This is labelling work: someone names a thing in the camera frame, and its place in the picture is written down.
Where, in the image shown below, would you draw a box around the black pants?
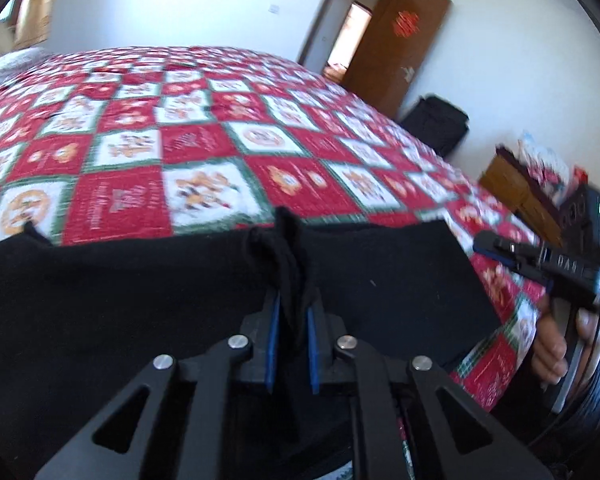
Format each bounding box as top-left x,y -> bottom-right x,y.
0,207 -> 503,480

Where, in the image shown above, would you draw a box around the brown wooden door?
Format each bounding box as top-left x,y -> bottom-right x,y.
340,0 -> 452,121

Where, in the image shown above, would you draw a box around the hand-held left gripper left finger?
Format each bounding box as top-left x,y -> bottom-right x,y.
34,292 -> 281,480

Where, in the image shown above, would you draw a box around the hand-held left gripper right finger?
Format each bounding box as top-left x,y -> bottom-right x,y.
305,300 -> 536,480

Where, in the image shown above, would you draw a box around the black folding chair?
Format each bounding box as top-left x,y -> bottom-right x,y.
399,94 -> 470,158

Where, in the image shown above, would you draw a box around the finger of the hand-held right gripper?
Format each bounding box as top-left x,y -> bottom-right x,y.
472,232 -> 543,261
480,252 -> 555,292

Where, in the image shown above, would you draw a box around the person's right forearm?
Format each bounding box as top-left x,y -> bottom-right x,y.
530,357 -> 600,466

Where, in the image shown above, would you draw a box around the red paper door decoration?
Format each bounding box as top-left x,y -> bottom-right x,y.
392,9 -> 421,39

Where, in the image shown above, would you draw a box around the red checked printed bedspread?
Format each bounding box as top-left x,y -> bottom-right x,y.
0,46 -> 551,411

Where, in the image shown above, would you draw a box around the brown door frame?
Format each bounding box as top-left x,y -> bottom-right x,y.
297,0 -> 396,83

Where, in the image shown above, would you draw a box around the person's right hand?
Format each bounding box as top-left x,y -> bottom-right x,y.
532,300 -> 600,390

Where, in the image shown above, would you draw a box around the white and pink plastic bag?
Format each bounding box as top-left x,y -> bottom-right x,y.
517,130 -> 588,201

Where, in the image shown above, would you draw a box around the wide yellow curtain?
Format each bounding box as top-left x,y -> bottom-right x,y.
12,0 -> 63,51

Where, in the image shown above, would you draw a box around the striped pillow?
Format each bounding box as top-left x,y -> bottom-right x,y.
0,47 -> 51,93

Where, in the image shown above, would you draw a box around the wooden cabinet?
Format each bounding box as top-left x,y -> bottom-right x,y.
479,145 -> 566,248

